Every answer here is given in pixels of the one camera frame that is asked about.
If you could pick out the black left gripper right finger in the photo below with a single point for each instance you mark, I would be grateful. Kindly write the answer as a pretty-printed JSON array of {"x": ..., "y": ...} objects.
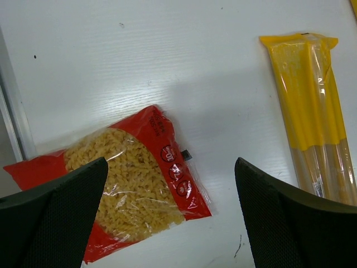
[{"x": 288, "y": 227}]

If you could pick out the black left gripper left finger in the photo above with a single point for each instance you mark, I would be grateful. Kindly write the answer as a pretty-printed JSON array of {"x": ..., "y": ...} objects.
[{"x": 49, "y": 225}]

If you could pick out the yellow spaghetti pack left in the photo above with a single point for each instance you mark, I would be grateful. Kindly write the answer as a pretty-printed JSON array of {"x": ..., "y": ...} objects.
[{"x": 312, "y": 114}]

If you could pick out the yellow spaghetti pack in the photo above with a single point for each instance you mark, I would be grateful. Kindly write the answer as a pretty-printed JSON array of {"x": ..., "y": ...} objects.
[
  {"x": 312, "y": 114},
  {"x": 354, "y": 6}
]

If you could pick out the red fusilli bag near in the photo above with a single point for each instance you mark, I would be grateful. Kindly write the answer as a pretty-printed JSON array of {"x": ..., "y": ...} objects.
[{"x": 149, "y": 187}]

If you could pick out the yellow spaghetti pack right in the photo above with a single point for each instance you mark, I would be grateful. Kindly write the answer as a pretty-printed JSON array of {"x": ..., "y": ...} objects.
[{"x": 354, "y": 6}]

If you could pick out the aluminium table edge rail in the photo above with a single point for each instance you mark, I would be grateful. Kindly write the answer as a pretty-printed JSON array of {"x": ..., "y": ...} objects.
[{"x": 13, "y": 111}]

